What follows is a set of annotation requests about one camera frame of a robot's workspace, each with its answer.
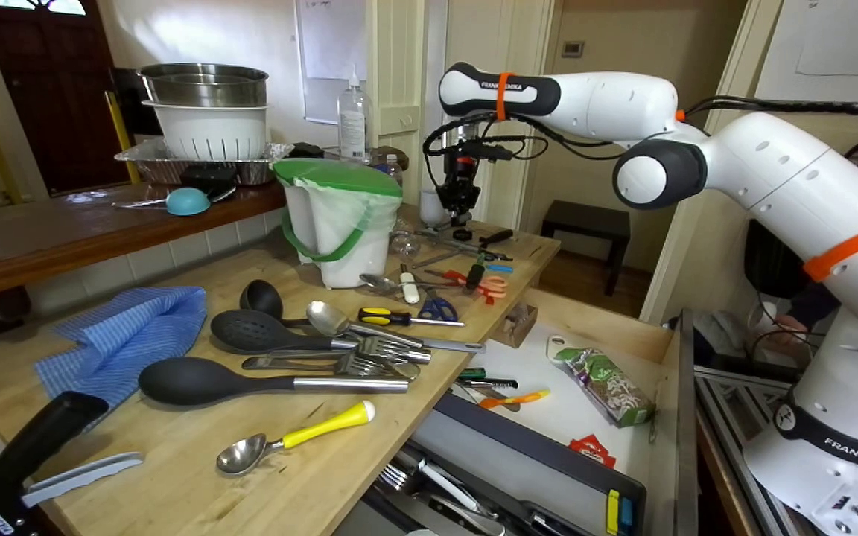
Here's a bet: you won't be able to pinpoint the clear plastic water bottle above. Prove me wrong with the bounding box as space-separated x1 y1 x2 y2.
336 82 366 161

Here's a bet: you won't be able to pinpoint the black slotted serving spoon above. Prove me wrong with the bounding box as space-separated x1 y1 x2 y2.
211 310 433 363

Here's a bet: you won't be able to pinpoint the black handled scissors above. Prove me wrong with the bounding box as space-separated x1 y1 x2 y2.
411 229 515 267

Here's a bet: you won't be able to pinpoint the steel mixing bowl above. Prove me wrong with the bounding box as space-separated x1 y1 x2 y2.
140 63 269 107

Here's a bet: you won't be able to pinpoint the orange yellow peeler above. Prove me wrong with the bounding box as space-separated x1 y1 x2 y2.
476 389 552 411

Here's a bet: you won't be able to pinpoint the wooden drawer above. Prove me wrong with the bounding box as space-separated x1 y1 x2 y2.
330 285 703 536

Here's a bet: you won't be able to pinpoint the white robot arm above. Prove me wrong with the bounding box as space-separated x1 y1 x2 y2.
439 63 858 536

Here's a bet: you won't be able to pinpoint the green lid compost bin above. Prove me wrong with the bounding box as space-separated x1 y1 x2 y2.
272 158 402 289

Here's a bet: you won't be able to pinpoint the orange handled scissors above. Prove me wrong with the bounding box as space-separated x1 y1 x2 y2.
430 270 508 304

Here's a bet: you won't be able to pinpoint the yellow black screwdriver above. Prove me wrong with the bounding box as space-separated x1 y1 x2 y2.
357 307 461 328

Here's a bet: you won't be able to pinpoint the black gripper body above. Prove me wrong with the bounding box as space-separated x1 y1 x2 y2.
439 121 484 213

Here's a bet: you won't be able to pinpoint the small blue bowl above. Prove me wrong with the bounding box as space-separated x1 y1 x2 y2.
165 188 211 216

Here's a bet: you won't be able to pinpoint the grey bottle opener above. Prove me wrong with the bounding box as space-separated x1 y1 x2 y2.
391 226 481 258

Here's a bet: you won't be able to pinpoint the orange plastic clip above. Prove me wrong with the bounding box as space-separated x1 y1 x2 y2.
570 435 618 468

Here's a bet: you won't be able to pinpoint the black green handled tool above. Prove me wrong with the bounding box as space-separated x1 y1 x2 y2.
457 366 518 386

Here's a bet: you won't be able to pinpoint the black solid serving spoon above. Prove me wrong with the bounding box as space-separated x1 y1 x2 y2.
138 356 409 404

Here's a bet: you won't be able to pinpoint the blue cloth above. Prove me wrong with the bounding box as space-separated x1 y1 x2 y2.
37 285 210 408

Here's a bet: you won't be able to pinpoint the yellow handled ice cream scoop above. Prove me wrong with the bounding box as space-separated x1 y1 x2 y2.
216 398 376 475

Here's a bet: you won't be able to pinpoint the black ladle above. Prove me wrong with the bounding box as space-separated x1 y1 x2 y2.
239 280 296 328

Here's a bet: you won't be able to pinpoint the black cutlery tray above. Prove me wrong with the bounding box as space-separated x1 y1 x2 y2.
344 396 646 536

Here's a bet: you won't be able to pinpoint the green snack bag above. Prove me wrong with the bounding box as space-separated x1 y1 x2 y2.
545 337 657 429

